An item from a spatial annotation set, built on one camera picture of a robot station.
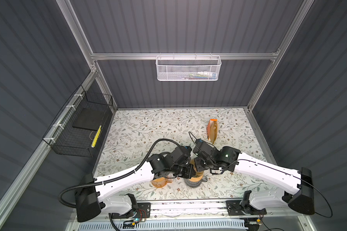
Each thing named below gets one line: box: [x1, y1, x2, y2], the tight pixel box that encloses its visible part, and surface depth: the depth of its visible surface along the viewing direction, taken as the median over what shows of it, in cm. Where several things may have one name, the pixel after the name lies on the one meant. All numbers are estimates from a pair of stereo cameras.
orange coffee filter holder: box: [206, 118, 219, 145], surface depth 101 cm
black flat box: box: [72, 107, 104, 131], surface depth 77 cm
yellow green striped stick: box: [91, 125, 102, 148], surface depth 72 cm
